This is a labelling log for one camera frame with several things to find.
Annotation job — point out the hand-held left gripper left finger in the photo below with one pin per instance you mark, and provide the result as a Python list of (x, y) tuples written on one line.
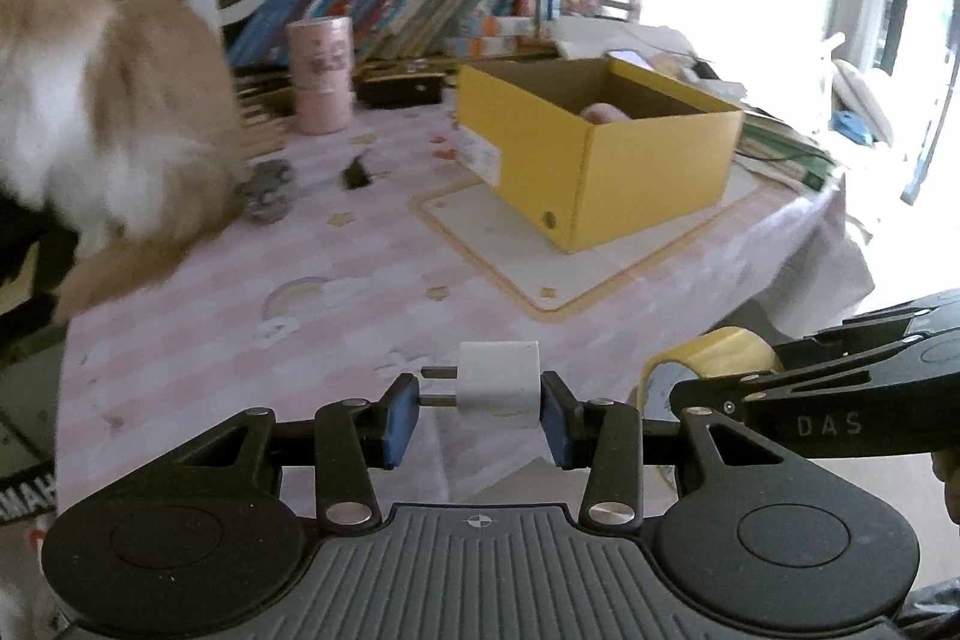
[(399, 419)]

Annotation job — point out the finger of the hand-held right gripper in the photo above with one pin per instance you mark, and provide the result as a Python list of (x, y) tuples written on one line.
[(885, 329), (750, 386)]

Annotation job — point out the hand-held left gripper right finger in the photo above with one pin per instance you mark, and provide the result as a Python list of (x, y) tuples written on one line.
[(559, 422)]

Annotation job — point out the yellow tape roll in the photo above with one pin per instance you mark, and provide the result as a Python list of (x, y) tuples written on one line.
[(720, 351)]

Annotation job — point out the white charger plug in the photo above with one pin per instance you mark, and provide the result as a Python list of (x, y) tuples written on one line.
[(499, 385)]

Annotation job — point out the yellow cardboard box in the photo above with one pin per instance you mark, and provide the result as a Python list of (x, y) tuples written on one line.
[(637, 183)]

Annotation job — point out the pink checked cloth desktop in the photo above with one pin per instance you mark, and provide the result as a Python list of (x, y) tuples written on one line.
[(337, 310)]

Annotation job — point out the green book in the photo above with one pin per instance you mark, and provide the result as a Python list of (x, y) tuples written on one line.
[(795, 156)]

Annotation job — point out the small blue item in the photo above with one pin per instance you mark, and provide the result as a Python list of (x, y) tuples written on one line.
[(855, 128)]

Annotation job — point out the cream desk mat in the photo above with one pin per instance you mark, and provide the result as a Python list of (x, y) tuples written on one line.
[(495, 227)]

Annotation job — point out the black binder clip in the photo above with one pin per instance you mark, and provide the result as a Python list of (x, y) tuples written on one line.
[(358, 174)]

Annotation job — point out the small toy figure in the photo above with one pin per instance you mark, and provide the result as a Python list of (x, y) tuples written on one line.
[(266, 190)]

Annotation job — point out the pink plush toy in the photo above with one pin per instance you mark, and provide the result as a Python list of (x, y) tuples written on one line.
[(604, 113)]

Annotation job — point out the dark wooden box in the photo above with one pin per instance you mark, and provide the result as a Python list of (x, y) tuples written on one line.
[(397, 89)]

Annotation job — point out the wooden chessboard box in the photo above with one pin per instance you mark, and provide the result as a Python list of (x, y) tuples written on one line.
[(259, 115)]

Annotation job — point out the pink cartoon canister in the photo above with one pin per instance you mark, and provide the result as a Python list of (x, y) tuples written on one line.
[(319, 78)]

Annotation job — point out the orange white small box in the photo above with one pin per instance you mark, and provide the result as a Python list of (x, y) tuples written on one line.
[(480, 46)]

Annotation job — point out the white printed paper sheets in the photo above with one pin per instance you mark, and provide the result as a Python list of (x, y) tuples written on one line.
[(600, 33)]

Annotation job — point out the black electronic keyboard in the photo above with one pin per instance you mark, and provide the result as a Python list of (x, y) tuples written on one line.
[(22, 497)]

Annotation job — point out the long row of books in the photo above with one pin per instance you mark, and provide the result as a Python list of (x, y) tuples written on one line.
[(390, 6)]

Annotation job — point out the fluffy cream cat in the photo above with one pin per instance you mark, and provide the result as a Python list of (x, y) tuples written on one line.
[(112, 108)]

